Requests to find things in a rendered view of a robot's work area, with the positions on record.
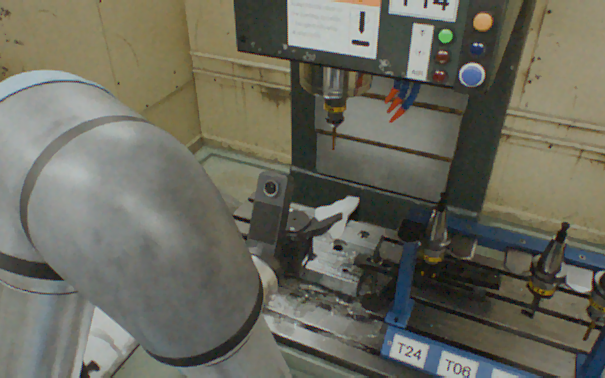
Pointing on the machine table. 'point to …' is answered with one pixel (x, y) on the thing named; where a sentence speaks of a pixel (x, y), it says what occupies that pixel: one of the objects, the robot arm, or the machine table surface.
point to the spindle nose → (333, 81)
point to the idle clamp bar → (479, 278)
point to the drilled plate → (331, 276)
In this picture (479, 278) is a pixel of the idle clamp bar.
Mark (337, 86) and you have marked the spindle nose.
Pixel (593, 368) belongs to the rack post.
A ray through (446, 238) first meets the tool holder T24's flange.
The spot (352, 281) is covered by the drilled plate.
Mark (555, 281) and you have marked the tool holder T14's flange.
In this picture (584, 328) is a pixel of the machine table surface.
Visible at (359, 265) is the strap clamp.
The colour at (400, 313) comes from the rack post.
